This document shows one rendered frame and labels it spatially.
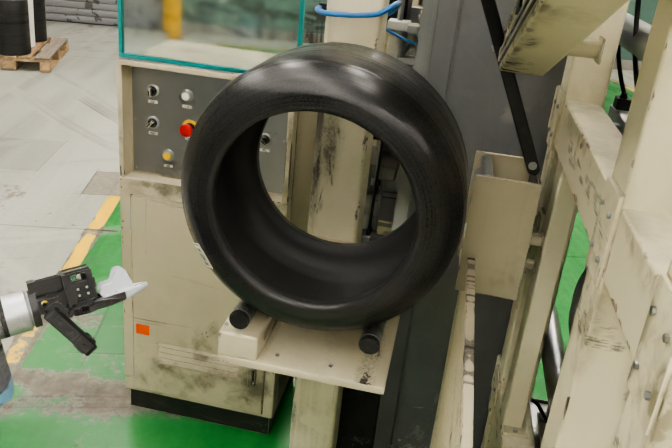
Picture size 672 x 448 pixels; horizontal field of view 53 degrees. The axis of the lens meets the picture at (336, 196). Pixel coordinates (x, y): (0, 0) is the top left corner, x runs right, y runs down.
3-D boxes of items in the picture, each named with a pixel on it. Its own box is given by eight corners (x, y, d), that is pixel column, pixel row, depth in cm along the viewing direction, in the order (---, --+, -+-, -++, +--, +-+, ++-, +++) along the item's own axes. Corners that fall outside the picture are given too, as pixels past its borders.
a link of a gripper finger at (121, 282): (145, 262, 130) (96, 276, 126) (152, 291, 131) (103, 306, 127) (141, 260, 133) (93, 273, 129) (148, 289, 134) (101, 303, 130)
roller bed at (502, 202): (457, 254, 181) (476, 149, 170) (512, 264, 179) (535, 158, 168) (454, 289, 163) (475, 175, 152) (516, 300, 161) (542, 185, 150)
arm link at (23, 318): (11, 340, 119) (10, 330, 127) (39, 332, 121) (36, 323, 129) (0, 300, 118) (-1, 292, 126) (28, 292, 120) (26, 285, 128)
